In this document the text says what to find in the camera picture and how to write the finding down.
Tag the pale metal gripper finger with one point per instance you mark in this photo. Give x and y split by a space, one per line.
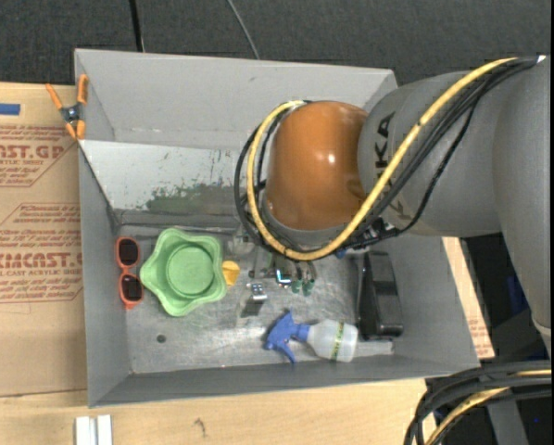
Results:
256 295

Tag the green flower-shaped bowl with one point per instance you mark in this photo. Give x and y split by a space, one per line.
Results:
189 269

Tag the clear spray bottle blue head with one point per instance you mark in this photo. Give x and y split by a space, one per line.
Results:
332 339

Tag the brown cardboard board red print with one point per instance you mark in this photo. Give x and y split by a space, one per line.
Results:
31 332

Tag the orange sunglasses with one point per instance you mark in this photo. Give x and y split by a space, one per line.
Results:
129 286

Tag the grey metal bin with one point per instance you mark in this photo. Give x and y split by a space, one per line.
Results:
212 341

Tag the small yellow cup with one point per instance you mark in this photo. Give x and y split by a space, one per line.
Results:
231 270

